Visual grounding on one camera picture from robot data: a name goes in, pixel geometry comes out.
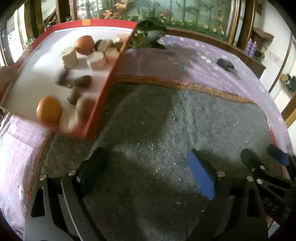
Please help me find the square beige cake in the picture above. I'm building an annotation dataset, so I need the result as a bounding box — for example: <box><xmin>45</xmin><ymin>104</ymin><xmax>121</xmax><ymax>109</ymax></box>
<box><xmin>105</xmin><ymin>47</ymin><xmax>121</xmax><ymax>63</ymax></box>

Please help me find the green bok choy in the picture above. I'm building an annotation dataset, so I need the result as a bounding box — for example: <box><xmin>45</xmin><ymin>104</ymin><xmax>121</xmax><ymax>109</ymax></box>
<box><xmin>128</xmin><ymin>17</ymin><xmax>168</xmax><ymax>49</ymax></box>

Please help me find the orange mandarin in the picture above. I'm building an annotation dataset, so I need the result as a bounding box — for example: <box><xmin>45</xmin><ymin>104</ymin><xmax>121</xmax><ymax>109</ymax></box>
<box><xmin>36</xmin><ymin>96</ymin><xmax>63</xmax><ymax>124</ymax></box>
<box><xmin>74</xmin><ymin>35</ymin><xmax>95</xmax><ymax>55</ymax></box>

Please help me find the purple floral cloth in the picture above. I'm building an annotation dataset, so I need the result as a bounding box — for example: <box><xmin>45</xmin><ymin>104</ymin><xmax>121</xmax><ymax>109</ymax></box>
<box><xmin>0</xmin><ymin>35</ymin><xmax>295</xmax><ymax>237</ymax></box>

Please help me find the red cardboard box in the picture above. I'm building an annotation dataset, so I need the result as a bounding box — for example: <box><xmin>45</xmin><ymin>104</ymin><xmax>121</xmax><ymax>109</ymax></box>
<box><xmin>0</xmin><ymin>19</ymin><xmax>139</xmax><ymax>139</ymax></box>

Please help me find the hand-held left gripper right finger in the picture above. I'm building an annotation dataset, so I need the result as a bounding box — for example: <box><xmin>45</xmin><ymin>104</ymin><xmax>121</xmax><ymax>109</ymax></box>
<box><xmin>185</xmin><ymin>148</ymin><xmax>270</xmax><ymax>241</ymax></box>

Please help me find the wooden wall shelf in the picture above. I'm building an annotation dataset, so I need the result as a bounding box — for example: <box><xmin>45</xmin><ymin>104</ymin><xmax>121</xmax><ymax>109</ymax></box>
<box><xmin>252</xmin><ymin>28</ymin><xmax>274</xmax><ymax>47</ymax></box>

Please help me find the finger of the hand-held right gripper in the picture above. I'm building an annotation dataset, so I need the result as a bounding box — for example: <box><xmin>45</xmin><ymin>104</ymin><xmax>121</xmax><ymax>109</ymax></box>
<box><xmin>240</xmin><ymin>148</ymin><xmax>292</xmax><ymax>191</ymax></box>
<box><xmin>267</xmin><ymin>144</ymin><xmax>296</xmax><ymax>180</ymax></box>

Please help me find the grey felt mat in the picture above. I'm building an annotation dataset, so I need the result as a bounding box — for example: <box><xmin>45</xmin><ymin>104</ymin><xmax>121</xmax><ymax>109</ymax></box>
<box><xmin>40</xmin><ymin>81</ymin><xmax>278</xmax><ymax>241</ymax></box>

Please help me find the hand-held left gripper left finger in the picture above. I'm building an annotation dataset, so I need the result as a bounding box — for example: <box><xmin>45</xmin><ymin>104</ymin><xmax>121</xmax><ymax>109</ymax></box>
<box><xmin>24</xmin><ymin>146</ymin><xmax>109</xmax><ymax>241</ymax></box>

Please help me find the black seat belt buckle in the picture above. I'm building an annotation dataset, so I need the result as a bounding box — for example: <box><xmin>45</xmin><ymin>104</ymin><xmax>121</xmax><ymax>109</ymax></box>
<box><xmin>216</xmin><ymin>58</ymin><xmax>242</xmax><ymax>79</ymax></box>

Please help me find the flower mural glass panel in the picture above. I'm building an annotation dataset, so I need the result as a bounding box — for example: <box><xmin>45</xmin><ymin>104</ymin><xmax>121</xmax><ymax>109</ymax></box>
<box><xmin>76</xmin><ymin>0</ymin><xmax>234</xmax><ymax>42</ymax></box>

